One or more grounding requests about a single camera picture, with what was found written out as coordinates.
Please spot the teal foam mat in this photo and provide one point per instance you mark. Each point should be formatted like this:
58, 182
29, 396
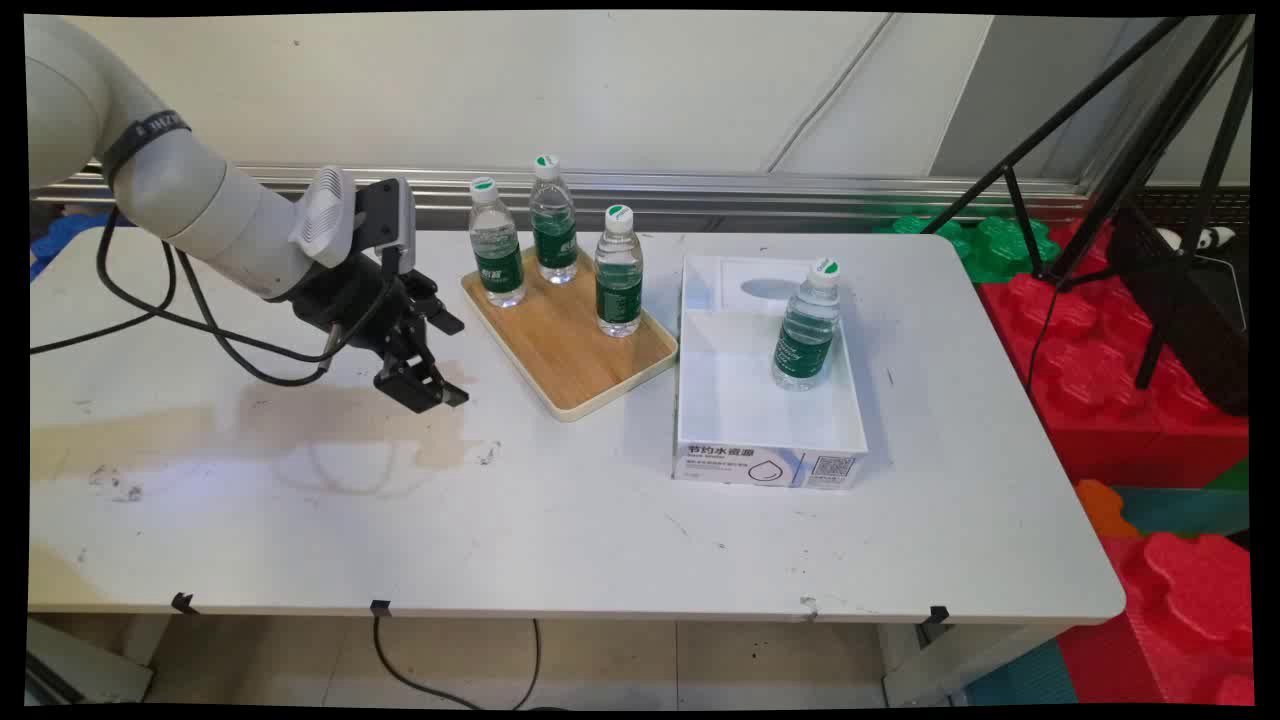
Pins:
1190, 510

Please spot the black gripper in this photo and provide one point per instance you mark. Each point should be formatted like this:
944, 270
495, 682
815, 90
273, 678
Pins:
350, 300

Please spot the blue foam piece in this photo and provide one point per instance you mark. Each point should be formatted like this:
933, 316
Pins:
65, 240

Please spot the orange foam piece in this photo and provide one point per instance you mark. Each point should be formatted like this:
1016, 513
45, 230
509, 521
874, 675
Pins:
1105, 508

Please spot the red foam block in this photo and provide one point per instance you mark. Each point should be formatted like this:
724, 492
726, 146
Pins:
1100, 380
1180, 620

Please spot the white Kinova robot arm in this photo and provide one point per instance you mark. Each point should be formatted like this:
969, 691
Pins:
200, 200

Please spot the black tripod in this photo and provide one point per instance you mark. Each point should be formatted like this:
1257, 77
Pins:
1150, 130

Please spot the white cardboard tissue box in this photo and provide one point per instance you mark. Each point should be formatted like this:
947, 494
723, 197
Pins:
750, 400

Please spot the green foam block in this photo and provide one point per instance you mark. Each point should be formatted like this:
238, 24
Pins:
985, 250

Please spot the green label water bottle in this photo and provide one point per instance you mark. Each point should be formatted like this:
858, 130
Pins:
497, 262
619, 285
803, 345
554, 235

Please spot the black bag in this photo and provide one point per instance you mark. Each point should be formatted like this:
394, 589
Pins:
1200, 330

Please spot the wooden bamboo tray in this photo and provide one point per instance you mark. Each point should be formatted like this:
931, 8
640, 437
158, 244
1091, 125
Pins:
575, 350

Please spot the aluminium rail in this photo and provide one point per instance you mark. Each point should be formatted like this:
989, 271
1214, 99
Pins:
700, 190

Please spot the black and white wrist camera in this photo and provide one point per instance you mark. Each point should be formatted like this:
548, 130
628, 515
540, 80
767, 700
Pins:
388, 215

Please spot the white table leg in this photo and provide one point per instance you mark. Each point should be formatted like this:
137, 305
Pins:
950, 665
90, 660

